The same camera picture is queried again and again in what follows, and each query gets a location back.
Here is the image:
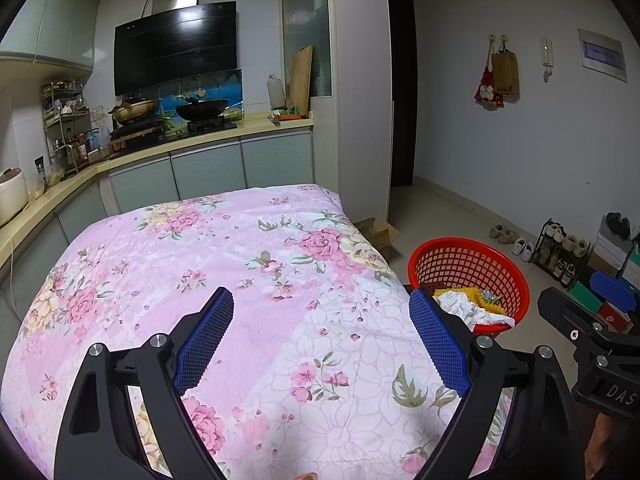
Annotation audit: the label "white plastic bag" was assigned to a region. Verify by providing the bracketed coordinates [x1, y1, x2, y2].
[434, 292, 515, 330]

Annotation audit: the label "right human hand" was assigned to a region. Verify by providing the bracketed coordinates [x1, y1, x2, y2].
[585, 414, 620, 480]

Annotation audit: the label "left human hand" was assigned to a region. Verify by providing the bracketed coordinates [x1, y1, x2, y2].
[292, 471, 319, 480]

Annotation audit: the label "stacked coloured boxes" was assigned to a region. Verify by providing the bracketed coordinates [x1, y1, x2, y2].
[570, 211, 639, 333]

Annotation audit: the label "black shoe rack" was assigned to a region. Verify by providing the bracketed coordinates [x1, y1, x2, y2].
[530, 219, 592, 289]

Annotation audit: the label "red plastic mesh basket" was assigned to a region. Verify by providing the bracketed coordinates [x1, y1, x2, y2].
[408, 237, 530, 337]

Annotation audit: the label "white sneakers pair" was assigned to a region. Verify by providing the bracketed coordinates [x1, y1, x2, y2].
[511, 237, 534, 262]

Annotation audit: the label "beige slippers pair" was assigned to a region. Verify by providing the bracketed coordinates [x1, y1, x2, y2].
[489, 224, 518, 245]

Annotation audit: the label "pink floral quilt cover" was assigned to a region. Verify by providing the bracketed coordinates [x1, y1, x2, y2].
[0, 182, 511, 480]

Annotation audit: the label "cardboard box on floor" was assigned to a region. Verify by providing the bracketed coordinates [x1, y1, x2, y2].
[355, 218, 400, 259]

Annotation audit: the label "white rice cooker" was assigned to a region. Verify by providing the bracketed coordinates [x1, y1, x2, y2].
[0, 168, 28, 226]

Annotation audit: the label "red hanging decoration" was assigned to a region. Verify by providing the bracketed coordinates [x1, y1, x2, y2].
[474, 44, 504, 110]

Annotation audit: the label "golden pan on stove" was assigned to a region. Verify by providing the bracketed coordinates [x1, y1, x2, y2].
[110, 100, 158, 125]

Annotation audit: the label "black wok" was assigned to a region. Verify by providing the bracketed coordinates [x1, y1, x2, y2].
[176, 98, 229, 122]

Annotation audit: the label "metal spice rack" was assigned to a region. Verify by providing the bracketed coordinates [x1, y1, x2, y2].
[40, 80, 111, 176]

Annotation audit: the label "white plastic jug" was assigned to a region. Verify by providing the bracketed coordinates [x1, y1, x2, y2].
[267, 74, 286, 110]

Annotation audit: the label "black range hood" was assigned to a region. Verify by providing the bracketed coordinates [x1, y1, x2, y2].
[114, 1, 238, 96]

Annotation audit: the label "wooden cutting board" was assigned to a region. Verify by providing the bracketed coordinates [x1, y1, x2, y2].
[288, 46, 314, 117]

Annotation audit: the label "wall electrical panel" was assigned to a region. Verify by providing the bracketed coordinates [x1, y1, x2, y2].
[578, 29, 627, 82]

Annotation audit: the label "white wall intercom phone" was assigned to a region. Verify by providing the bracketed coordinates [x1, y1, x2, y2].
[540, 37, 554, 82]

